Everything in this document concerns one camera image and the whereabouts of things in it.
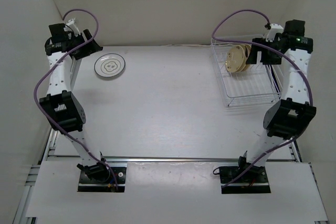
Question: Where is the white green-rimmed plate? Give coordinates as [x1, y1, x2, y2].
[94, 54, 126, 76]

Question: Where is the cream plate with dark mark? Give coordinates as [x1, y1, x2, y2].
[225, 45, 248, 73]

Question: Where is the orange sunburst plate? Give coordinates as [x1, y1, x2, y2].
[97, 72, 124, 80]

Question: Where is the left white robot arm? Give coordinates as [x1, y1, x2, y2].
[39, 19, 110, 182]

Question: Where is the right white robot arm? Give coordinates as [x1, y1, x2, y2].
[236, 19, 317, 182]

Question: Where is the cream plate with red seal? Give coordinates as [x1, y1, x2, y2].
[243, 44, 254, 72]

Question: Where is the white front board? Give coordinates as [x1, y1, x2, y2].
[27, 161, 328, 223]

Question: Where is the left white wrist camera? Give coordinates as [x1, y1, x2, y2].
[65, 18, 80, 37]

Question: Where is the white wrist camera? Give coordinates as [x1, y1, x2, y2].
[264, 24, 284, 42]
[65, 18, 80, 37]

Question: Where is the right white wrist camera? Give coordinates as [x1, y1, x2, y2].
[264, 24, 284, 42]

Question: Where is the white wire dish rack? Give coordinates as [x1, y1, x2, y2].
[211, 39, 283, 107]

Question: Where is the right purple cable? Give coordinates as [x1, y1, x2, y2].
[211, 9, 313, 190]

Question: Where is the purple cable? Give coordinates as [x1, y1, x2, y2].
[211, 9, 313, 190]
[34, 9, 118, 193]

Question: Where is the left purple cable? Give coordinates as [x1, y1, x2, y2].
[34, 9, 118, 193]

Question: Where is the aluminium frame rail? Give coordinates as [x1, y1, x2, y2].
[41, 155, 297, 164]

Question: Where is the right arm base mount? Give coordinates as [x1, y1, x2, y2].
[213, 166, 271, 195]

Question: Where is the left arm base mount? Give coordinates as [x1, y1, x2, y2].
[77, 164, 127, 193]

